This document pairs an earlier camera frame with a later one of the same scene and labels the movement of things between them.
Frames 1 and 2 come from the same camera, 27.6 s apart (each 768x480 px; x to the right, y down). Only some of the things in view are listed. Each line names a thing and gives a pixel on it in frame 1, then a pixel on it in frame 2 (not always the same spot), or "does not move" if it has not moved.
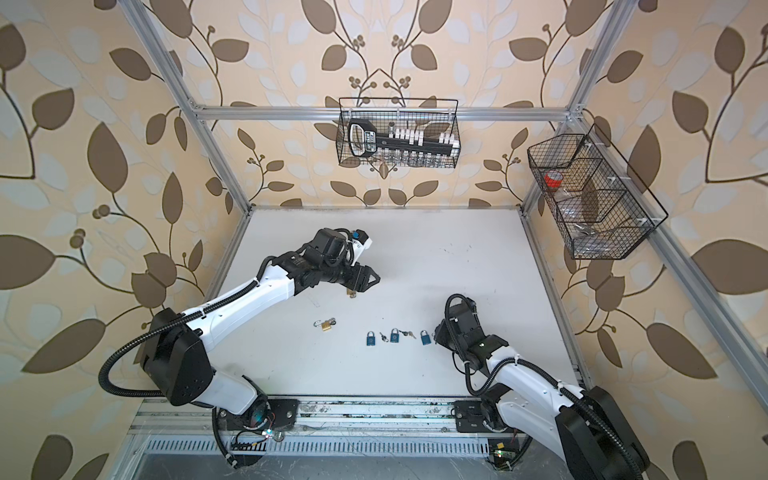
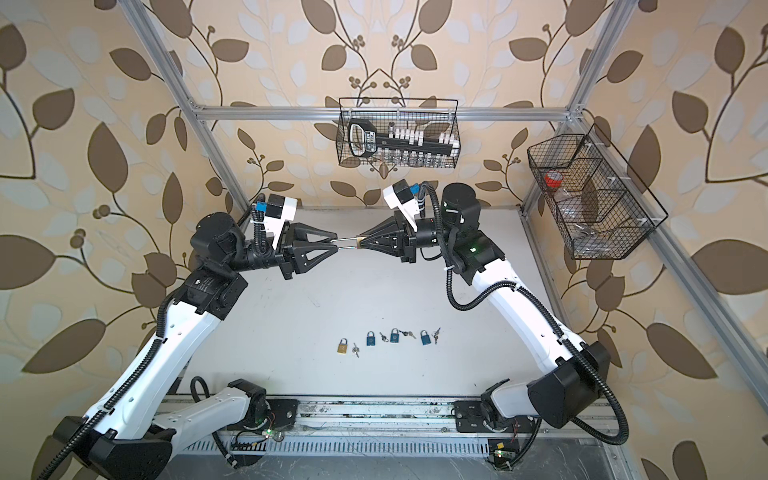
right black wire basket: [604, 209] does not move
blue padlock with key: [395, 336] does not move
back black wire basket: [391, 133] does not move
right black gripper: [441, 332] to [404, 243]
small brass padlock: [327, 325] to [342, 348]
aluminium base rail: [324, 429] does not move
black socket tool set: [407, 145] does not move
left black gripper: [360, 277] to [292, 245]
